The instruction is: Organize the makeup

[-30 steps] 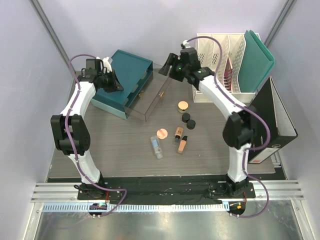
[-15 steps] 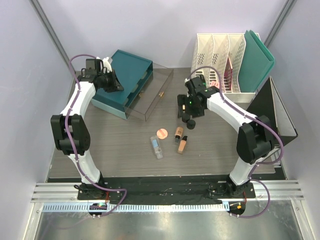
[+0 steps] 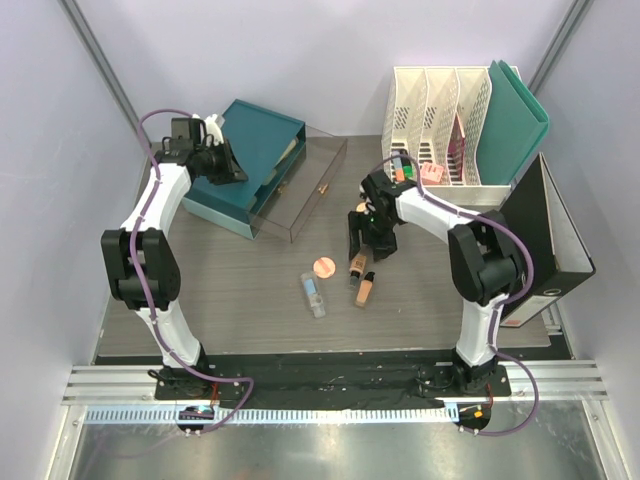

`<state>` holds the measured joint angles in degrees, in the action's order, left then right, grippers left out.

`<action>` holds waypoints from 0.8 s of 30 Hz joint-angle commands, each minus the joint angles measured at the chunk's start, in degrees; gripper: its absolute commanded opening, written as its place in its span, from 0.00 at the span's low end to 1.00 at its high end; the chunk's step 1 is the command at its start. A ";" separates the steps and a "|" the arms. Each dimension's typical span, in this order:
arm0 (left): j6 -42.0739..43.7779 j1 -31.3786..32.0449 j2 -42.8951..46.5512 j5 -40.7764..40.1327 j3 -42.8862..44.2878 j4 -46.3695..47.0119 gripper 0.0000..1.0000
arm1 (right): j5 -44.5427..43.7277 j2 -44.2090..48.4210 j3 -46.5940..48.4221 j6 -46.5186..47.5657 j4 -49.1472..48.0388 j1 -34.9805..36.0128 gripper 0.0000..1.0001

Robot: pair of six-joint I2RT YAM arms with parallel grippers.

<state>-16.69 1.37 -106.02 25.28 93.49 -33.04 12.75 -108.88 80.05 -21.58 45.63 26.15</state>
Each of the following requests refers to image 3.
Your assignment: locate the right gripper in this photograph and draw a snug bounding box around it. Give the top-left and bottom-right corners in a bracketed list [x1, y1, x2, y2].
[348, 210, 398, 262]

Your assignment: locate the small beige concealer tube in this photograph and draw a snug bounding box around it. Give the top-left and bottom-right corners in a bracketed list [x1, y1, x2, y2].
[349, 253, 367, 289]

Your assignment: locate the peach foundation bottle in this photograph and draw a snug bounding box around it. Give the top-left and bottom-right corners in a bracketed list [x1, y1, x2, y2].
[355, 271, 375, 308]

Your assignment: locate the clear blue label bottle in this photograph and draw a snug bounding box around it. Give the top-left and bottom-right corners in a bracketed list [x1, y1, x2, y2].
[300, 272, 326, 319]

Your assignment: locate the cream gold pump bottle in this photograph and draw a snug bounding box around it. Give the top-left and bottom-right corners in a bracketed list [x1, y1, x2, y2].
[275, 138, 298, 167]

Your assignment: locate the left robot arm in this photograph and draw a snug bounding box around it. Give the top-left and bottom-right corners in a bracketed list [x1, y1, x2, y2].
[100, 109, 248, 399]

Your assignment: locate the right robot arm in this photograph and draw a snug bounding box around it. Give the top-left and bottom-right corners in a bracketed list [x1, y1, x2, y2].
[348, 171, 532, 395]

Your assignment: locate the round pink compact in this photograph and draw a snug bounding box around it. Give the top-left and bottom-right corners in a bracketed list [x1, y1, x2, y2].
[313, 256, 336, 279]

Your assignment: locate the highlighter markers pack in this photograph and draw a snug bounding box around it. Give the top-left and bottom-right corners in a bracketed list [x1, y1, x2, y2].
[391, 150, 414, 183]

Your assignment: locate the clear smoky open drawer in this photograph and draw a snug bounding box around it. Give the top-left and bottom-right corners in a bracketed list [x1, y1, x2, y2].
[249, 126, 348, 243]

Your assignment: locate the teal drawer organizer box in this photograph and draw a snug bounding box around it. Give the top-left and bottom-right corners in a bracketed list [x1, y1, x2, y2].
[182, 99, 306, 240]

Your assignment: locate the magenta booklet in rack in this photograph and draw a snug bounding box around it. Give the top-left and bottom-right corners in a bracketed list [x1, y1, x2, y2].
[447, 113, 466, 184]

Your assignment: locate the white file organizer rack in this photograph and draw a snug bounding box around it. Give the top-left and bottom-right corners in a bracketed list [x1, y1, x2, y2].
[381, 66, 512, 207]

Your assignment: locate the black lever arch binder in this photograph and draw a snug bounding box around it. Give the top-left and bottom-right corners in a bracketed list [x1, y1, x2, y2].
[500, 154, 595, 328]

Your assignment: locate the green plastic folder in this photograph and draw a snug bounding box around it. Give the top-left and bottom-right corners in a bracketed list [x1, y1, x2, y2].
[476, 60, 549, 186]

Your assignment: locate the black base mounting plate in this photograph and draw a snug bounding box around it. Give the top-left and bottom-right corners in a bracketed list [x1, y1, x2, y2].
[149, 351, 511, 410]

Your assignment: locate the white slotted cable duct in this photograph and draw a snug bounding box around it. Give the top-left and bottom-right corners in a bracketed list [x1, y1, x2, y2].
[84, 403, 459, 426]

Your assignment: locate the aluminium rail frame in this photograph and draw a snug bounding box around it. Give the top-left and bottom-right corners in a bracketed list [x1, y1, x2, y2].
[63, 360, 608, 410]

